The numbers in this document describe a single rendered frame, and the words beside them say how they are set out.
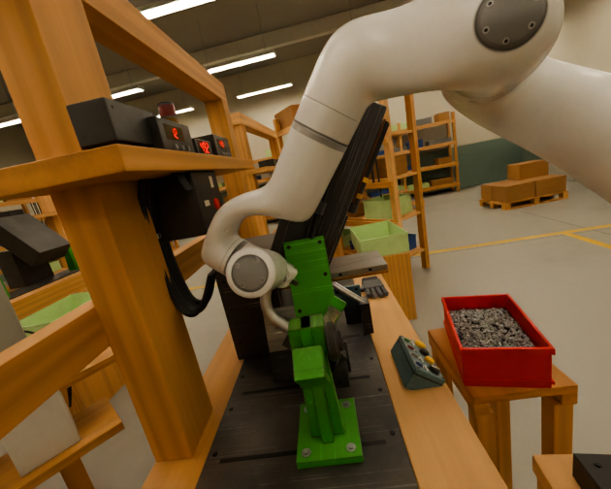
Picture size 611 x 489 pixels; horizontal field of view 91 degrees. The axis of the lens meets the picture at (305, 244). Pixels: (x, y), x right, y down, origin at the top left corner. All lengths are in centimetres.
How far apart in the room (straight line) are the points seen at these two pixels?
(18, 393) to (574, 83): 82
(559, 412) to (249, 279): 91
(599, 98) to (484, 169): 1035
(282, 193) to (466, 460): 57
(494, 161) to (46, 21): 1064
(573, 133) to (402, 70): 19
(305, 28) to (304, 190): 789
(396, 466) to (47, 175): 76
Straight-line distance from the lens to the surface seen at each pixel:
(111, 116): 63
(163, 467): 89
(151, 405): 80
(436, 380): 84
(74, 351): 70
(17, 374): 63
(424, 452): 73
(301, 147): 44
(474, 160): 1065
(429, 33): 39
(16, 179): 62
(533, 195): 711
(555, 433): 117
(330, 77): 44
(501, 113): 49
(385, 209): 359
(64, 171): 57
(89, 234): 68
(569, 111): 45
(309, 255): 82
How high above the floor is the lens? 145
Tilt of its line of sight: 14 degrees down
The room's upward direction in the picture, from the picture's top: 11 degrees counter-clockwise
